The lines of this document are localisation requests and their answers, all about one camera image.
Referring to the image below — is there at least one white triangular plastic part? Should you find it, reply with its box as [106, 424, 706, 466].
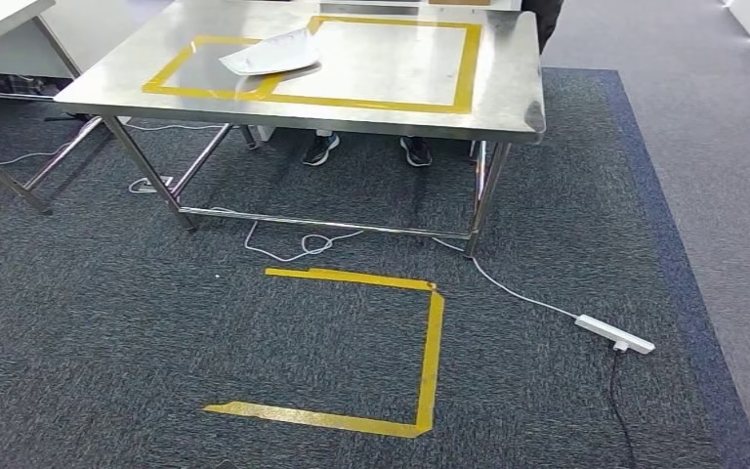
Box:
[218, 27, 322, 77]

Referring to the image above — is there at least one stainless steel workbench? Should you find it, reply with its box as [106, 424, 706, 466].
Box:
[54, 0, 548, 259]

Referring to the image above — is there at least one person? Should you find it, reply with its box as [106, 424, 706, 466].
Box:
[302, 129, 435, 168]

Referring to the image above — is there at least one yellow tape outline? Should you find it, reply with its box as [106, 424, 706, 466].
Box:
[203, 267, 446, 440]

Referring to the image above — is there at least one large yellow tape square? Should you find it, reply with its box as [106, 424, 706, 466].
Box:
[265, 16, 483, 116]

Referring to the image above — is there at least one white power strip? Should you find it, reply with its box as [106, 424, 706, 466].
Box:
[573, 314, 656, 356]

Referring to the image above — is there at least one black chair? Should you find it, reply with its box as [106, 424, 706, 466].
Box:
[520, 0, 565, 55]

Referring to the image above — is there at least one dark checked cloth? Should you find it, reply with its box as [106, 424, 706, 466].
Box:
[0, 72, 50, 97]

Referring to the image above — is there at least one white cable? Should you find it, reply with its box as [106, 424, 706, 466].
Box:
[209, 206, 580, 320]
[0, 121, 223, 195]

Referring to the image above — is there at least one black cable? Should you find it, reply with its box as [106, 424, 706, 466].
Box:
[607, 349, 639, 469]

